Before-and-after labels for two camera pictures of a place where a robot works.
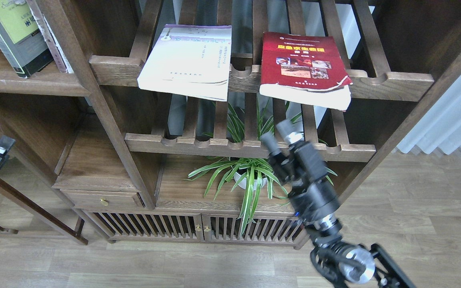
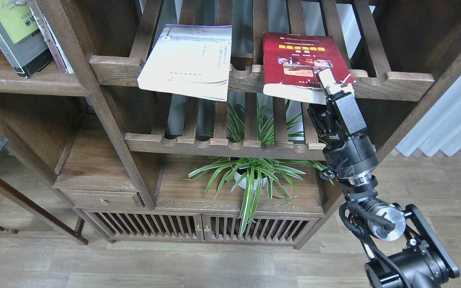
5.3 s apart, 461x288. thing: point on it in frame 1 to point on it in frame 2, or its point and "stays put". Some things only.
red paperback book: [305, 70] stays put
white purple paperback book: [191, 60] stays put
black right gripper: [300, 165] to [338, 121]
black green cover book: [13, 25] stays put
